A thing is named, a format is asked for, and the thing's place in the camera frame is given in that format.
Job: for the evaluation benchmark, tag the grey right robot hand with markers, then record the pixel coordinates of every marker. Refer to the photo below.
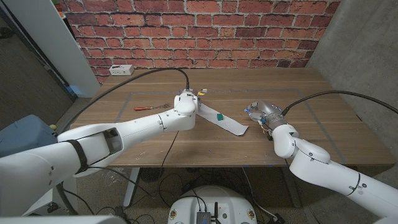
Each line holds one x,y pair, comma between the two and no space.
267,112

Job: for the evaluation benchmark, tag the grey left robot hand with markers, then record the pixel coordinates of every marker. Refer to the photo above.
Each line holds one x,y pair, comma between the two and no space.
199,102

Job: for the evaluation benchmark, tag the small green block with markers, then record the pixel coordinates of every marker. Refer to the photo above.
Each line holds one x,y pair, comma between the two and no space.
220,117

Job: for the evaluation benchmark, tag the white cloth strip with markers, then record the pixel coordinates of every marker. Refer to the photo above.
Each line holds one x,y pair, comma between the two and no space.
233,124

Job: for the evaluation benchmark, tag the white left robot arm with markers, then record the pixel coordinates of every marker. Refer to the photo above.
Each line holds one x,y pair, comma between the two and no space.
124,137

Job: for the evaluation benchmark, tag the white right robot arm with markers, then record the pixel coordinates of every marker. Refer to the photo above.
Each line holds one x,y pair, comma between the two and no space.
326,174

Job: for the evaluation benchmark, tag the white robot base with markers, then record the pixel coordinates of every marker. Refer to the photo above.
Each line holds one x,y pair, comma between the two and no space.
230,202

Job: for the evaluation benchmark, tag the printed brick backdrop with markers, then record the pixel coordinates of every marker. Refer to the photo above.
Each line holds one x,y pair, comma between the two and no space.
199,31

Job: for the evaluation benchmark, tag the white power strip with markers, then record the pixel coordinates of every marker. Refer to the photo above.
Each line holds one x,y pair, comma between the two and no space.
121,70

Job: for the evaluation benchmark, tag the black round floor fan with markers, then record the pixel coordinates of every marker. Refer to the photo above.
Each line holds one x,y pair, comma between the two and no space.
151,175

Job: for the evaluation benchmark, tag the white table leg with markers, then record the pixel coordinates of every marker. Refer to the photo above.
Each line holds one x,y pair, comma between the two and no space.
130,186

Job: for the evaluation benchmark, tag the grey electronics box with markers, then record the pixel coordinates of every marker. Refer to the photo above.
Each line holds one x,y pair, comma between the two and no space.
203,218

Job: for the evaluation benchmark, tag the small yellow green ball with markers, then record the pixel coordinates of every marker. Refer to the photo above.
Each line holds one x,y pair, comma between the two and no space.
53,127

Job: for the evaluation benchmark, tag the white board panel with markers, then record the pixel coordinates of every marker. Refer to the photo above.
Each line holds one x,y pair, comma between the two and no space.
56,40

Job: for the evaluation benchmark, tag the blue plastic bin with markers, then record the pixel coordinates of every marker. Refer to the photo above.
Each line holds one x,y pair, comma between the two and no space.
25,133

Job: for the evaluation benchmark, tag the white robot chest panel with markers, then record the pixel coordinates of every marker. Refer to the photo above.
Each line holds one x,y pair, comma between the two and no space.
62,220

